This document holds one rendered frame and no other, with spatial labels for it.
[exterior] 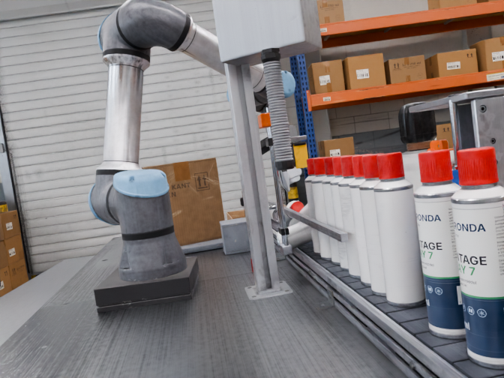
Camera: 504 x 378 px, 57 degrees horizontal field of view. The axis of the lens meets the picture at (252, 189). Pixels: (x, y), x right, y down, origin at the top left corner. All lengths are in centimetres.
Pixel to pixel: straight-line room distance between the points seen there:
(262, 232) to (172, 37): 50
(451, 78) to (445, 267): 451
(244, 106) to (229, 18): 17
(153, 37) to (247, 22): 33
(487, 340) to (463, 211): 12
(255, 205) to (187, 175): 62
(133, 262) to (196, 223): 54
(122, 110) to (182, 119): 410
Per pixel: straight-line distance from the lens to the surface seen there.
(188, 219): 153
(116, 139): 117
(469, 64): 525
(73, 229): 559
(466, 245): 48
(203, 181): 153
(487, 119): 58
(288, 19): 84
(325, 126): 540
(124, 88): 119
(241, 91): 93
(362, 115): 555
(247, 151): 92
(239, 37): 88
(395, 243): 64
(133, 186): 101
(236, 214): 214
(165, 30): 113
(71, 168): 555
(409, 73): 497
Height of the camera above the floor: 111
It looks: 4 degrees down
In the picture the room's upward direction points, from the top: 8 degrees counter-clockwise
